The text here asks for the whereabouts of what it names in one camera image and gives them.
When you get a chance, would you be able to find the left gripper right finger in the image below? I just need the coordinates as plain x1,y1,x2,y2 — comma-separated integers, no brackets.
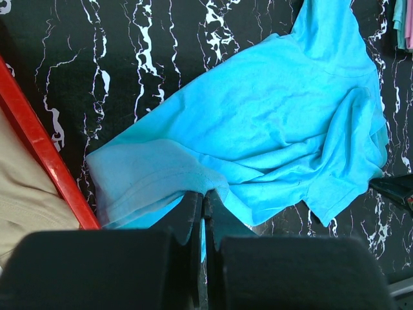
203,190,257,309

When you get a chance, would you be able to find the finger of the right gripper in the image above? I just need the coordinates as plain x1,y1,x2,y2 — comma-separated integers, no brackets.
369,174,412,210

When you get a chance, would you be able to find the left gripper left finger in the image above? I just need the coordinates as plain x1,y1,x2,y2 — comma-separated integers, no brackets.
161,192,203,309

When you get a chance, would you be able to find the turquoise t shirt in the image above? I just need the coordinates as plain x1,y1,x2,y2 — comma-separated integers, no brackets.
86,1,388,229

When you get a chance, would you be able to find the teal folded t shirt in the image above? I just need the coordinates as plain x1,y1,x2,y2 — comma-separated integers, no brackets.
392,0,407,50

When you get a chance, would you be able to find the pink folded t shirt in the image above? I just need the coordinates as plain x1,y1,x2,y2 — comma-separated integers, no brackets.
405,0,412,51

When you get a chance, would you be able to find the beige folded t shirt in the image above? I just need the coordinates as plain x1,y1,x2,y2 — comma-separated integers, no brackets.
1,112,80,267

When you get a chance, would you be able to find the red plastic bin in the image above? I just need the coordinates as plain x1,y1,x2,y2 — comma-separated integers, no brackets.
1,60,101,230

